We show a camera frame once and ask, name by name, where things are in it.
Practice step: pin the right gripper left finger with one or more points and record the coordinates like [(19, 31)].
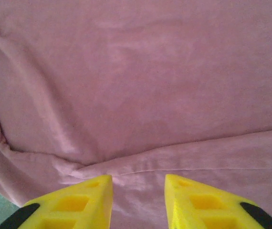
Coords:
[(83, 210)]

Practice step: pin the maroon t-shirt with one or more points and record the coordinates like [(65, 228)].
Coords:
[(136, 83)]

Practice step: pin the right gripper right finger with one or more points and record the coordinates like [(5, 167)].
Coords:
[(198, 210)]

